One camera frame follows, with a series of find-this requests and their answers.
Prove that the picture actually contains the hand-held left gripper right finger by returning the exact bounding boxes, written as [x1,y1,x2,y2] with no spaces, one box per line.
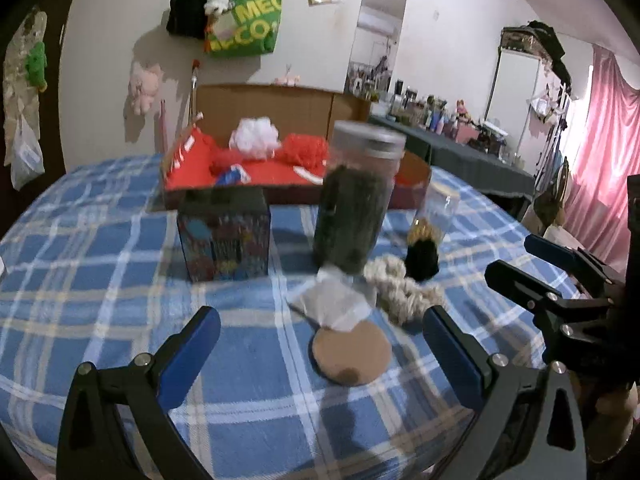
[422,305,587,480]

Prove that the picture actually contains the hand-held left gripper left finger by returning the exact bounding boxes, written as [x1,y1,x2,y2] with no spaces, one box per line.
[56,306,222,480]

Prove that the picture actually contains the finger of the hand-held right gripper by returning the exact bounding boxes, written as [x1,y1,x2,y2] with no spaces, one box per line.
[524,234,626,301]
[484,259,618,356]

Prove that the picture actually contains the beige scrunchie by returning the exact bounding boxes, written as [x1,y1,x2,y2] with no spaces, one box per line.
[363,255,446,326]

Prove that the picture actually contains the cardboard box with red lining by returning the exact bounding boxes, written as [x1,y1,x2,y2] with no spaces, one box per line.
[159,83,432,211]

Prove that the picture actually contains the white bath pouf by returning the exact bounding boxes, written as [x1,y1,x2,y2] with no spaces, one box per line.
[229,117,281,153]

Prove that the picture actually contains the red foam net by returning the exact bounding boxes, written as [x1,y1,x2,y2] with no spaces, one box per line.
[277,133,330,167]

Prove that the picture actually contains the person's right hand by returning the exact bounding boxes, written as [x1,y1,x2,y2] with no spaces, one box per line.
[582,385,640,461]

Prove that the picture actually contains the hanging grey cloth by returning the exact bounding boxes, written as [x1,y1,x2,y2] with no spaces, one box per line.
[532,155,571,231]

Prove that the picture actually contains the black scrunchie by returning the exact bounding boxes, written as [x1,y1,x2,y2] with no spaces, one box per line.
[404,237,441,282]

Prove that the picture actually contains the round brown pad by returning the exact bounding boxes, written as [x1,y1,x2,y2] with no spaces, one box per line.
[311,321,392,387]

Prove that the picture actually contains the small clear jar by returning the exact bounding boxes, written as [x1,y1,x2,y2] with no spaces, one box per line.
[409,180,461,246]

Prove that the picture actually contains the pink curtain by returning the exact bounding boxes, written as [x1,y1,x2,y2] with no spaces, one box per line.
[562,44,640,276]

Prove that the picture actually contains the table with dark cloth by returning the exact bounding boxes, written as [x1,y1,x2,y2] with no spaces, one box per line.
[370,115,536,221]

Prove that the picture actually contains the colourful printed tin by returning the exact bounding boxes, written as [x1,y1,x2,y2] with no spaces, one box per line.
[177,187,272,282]

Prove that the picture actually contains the blue plaid tablecloth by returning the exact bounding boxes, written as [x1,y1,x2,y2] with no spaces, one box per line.
[0,152,583,480]

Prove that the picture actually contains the clear plastic wrapper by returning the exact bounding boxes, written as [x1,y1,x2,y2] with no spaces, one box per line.
[287,266,373,332]

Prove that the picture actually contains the metal rack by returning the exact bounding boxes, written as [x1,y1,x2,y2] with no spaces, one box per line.
[482,27,573,181]

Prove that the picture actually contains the row of bottles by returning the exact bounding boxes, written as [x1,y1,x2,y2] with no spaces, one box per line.
[350,80,526,168]

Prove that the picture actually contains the large jar with dark contents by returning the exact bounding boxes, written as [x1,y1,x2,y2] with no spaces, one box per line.
[312,120,407,276]

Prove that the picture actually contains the blue and white packet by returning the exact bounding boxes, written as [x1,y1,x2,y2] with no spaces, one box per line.
[215,166,251,186]

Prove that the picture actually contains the dark bag on rack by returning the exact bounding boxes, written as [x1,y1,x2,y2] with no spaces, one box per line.
[502,20,571,78]

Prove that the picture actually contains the white plastic bag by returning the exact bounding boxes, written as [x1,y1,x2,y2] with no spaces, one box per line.
[10,117,45,191]

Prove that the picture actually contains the mop with orange grip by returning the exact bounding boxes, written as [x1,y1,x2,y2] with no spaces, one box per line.
[189,59,202,126]

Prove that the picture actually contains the dark wooden door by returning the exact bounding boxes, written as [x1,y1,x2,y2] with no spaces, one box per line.
[0,0,91,241]

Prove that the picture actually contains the pale pink plush toy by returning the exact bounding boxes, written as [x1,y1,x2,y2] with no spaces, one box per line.
[129,62,163,113]

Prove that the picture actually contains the clear plastic bags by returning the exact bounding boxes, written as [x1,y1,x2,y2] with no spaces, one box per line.
[4,10,48,166]

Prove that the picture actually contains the green plush toy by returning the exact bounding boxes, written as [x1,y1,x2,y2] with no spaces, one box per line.
[25,42,48,92]

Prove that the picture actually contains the green tote bag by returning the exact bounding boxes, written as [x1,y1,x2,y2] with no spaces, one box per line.
[204,0,285,57]

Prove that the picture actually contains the black bag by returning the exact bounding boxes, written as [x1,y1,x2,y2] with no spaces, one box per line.
[166,0,223,38]

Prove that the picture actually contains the wall mirror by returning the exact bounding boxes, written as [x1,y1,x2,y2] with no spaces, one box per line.
[345,0,408,106]

